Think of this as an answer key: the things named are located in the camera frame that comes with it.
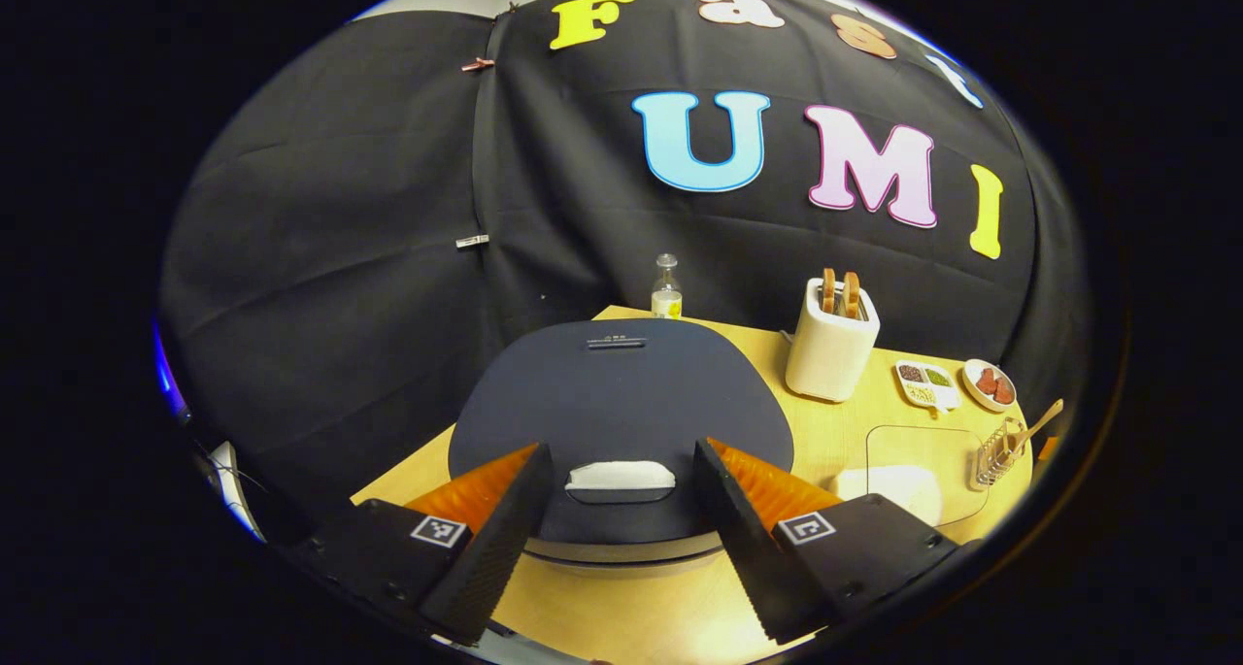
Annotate wooden spoon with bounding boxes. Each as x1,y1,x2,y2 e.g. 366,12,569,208
1000,399,1065,458

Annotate glass bottle yellow label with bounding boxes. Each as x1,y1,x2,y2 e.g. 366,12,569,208
651,253,684,319

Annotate white toaster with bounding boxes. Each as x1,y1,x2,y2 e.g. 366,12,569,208
785,277,882,404

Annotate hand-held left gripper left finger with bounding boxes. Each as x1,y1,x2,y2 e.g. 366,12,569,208
291,442,556,647

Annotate round white plate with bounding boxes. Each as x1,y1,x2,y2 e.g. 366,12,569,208
961,358,1018,414

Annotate computer monitor purple screen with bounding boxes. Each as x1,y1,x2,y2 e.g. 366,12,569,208
153,320,190,423

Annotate metal wire chopstick holder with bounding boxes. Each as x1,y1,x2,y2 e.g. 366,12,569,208
974,416,1027,489

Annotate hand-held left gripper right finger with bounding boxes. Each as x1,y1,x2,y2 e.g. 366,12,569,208
692,437,974,645

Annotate white divided bean dish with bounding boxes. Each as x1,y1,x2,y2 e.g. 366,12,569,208
893,358,962,416

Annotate clear rice container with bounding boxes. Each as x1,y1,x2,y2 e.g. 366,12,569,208
835,424,991,528

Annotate black backdrop cloth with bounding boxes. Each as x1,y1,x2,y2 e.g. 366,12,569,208
160,0,1093,530

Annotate white side desk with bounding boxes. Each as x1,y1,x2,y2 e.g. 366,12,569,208
207,440,265,542

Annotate dark grey rice cooker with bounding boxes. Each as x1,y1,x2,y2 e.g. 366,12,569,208
448,317,795,574

